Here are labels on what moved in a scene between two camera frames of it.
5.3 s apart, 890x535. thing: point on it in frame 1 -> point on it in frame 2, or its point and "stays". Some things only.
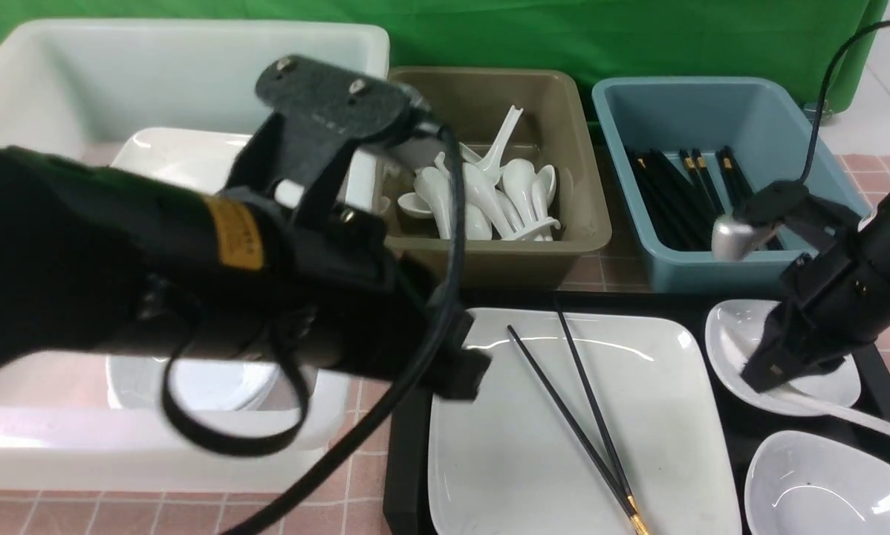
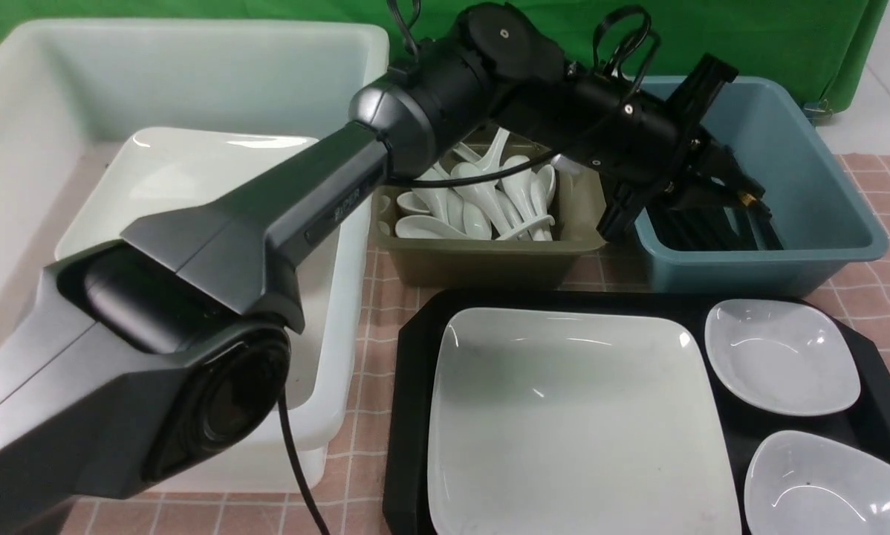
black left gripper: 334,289 -> 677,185
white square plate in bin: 206,159 stays
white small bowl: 798,483 stays
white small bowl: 733,328 stays
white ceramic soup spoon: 818,409 -> 423,227
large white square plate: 500,464 stays
